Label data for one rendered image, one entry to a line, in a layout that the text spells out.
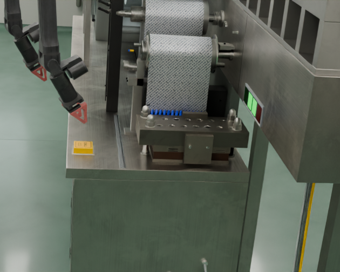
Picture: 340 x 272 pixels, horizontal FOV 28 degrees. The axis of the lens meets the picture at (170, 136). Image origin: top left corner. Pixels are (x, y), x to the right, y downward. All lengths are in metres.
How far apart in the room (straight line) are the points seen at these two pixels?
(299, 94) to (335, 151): 0.18
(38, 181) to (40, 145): 0.59
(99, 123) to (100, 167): 0.44
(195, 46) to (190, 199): 0.57
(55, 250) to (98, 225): 1.16
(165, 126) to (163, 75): 0.22
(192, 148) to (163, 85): 0.29
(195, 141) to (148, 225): 0.36
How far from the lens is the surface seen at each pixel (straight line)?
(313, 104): 1.78
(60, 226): 3.84
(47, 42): 2.28
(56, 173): 4.46
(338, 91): 1.79
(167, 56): 2.53
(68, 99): 2.36
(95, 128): 2.74
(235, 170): 2.47
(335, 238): 2.07
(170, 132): 2.42
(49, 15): 2.26
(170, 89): 2.57
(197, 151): 2.44
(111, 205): 2.46
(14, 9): 2.75
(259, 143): 2.87
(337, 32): 1.76
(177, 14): 2.75
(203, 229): 2.54
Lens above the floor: 1.90
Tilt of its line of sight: 22 degrees down
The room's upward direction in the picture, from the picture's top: 5 degrees clockwise
